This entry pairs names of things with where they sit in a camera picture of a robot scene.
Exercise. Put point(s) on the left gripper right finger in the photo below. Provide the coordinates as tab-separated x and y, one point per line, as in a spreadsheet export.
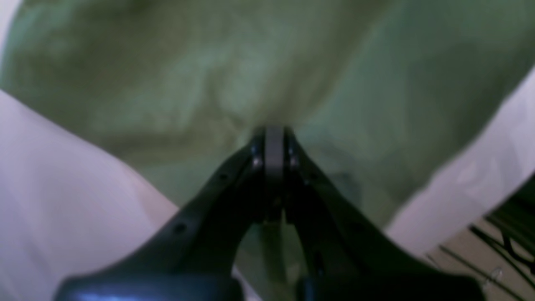
347	257

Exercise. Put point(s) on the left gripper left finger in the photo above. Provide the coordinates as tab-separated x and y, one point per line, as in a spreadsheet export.
191	257

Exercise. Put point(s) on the green t-shirt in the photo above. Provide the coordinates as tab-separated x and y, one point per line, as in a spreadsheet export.
115	112

